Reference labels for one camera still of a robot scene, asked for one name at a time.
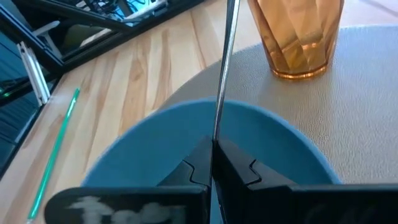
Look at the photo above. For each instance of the green plastic straw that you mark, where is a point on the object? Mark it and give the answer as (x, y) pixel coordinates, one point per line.
(53, 155)

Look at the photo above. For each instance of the silver metal fork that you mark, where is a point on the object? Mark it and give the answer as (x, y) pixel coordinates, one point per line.
(226, 62)

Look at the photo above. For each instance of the amber faceted plastic tumbler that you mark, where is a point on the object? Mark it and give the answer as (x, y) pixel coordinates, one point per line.
(295, 37)

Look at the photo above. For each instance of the round grey placemat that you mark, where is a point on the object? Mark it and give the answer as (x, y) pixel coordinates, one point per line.
(342, 109)

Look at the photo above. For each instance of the black table frame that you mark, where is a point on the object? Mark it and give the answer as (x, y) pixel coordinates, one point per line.
(124, 36)

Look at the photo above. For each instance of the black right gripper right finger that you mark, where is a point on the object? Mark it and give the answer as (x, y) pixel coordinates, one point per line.
(280, 205)

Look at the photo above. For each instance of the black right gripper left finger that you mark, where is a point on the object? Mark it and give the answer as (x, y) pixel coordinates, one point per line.
(140, 205)

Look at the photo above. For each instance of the blue bowl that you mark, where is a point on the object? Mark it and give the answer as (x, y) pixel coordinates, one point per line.
(149, 149)

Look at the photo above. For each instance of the white aluminium rail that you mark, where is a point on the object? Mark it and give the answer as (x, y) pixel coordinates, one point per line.
(34, 74)

